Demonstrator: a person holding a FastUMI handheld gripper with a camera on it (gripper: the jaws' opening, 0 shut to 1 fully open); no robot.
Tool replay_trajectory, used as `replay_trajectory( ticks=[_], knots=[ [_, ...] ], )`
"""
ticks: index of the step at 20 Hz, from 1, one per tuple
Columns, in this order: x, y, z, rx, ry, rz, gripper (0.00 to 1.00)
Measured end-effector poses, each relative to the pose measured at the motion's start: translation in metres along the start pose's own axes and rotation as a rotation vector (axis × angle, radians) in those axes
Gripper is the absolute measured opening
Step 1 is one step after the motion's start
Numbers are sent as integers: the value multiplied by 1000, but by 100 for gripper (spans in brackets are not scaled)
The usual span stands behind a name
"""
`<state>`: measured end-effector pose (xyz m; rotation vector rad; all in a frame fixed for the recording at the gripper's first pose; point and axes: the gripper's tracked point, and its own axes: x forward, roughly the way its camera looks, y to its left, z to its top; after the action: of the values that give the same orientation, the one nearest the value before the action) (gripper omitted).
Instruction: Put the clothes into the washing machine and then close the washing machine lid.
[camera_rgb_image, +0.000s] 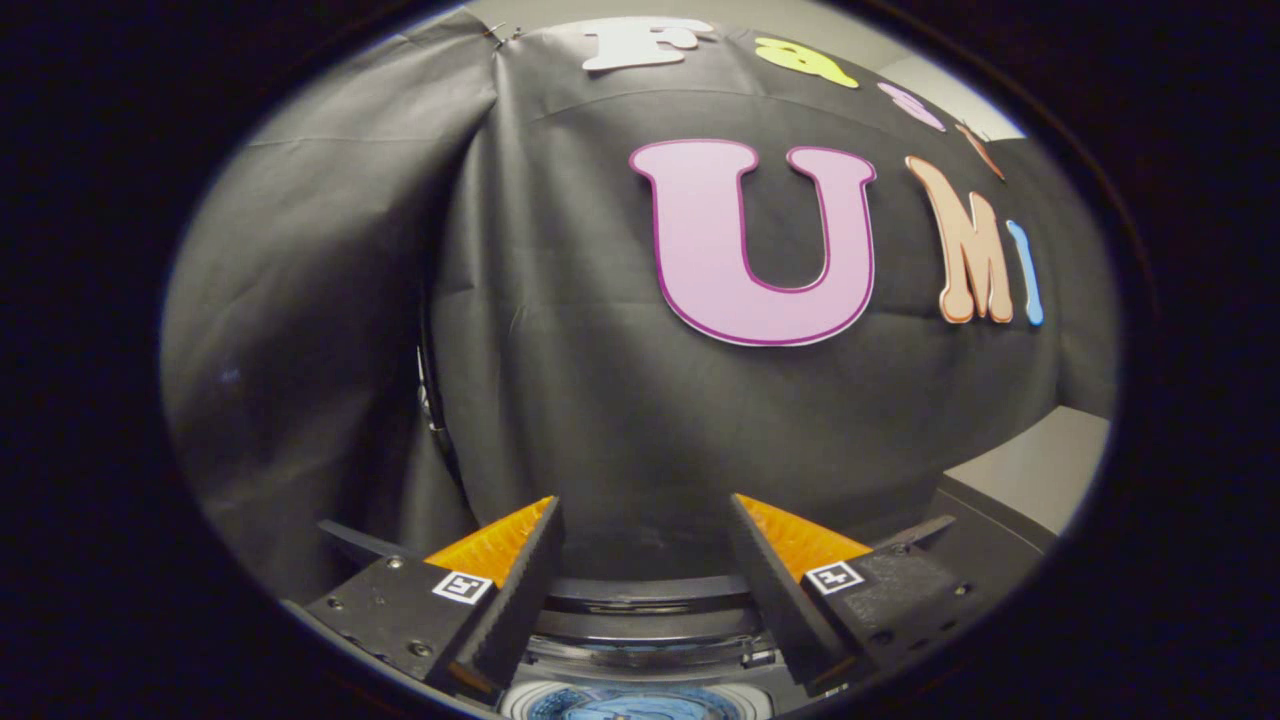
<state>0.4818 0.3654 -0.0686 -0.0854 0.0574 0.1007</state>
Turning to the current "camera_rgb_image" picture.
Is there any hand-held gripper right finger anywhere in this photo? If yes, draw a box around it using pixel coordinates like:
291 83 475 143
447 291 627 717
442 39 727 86
727 492 979 698

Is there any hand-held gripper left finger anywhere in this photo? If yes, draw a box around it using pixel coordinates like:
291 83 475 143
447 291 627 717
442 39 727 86
303 495 566 701

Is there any light blue shirt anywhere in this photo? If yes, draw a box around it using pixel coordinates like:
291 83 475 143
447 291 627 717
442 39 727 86
530 688 726 720

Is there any black backdrop cloth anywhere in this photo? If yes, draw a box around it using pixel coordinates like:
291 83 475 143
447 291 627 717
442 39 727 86
160 10 1119 606

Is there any cream cabinet with grey top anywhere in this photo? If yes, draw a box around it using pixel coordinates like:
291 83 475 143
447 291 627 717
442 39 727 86
930 405 1111 601

